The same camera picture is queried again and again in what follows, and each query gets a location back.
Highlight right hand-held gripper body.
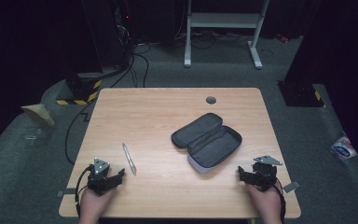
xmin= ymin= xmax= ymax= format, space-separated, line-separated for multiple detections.
xmin=247 ymin=155 xmax=283 ymax=192

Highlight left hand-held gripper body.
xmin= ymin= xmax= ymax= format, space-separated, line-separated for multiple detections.
xmin=87 ymin=157 xmax=117 ymax=196

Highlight silver pen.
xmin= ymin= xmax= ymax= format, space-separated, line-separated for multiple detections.
xmin=122 ymin=142 xmax=137 ymax=176

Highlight dark grey pencil case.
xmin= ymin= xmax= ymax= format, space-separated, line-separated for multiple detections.
xmin=171 ymin=112 xmax=243 ymax=175

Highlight grey tape strip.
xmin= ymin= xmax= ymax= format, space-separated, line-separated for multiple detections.
xmin=56 ymin=188 xmax=77 ymax=198
xmin=282 ymin=180 xmax=301 ymax=193

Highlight white blue packet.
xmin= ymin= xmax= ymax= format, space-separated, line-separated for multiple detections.
xmin=330 ymin=135 xmax=358 ymax=161

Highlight brown cardboard piece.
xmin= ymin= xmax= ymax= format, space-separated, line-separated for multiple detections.
xmin=21 ymin=103 xmax=56 ymax=127

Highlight black yellow striped stand base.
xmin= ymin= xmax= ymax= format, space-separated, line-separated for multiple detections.
xmin=55 ymin=73 xmax=103 ymax=106

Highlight small red object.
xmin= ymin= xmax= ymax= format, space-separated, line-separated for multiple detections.
xmin=275 ymin=33 xmax=290 ymax=44

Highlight black computer tower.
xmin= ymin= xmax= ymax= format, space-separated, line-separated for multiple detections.
xmin=81 ymin=0 xmax=138 ymax=75

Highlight white metal stand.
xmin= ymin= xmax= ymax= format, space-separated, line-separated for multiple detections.
xmin=184 ymin=0 xmax=270 ymax=70

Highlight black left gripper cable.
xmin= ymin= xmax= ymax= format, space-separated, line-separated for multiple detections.
xmin=75 ymin=165 xmax=93 ymax=218

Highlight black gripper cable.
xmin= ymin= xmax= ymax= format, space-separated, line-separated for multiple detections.
xmin=272 ymin=177 xmax=287 ymax=222
xmin=75 ymin=165 xmax=93 ymax=218

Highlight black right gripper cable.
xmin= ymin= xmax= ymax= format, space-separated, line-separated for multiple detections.
xmin=272 ymin=177 xmax=287 ymax=222

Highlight black floor cables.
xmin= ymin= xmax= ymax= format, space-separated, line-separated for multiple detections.
xmin=64 ymin=43 xmax=152 ymax=166

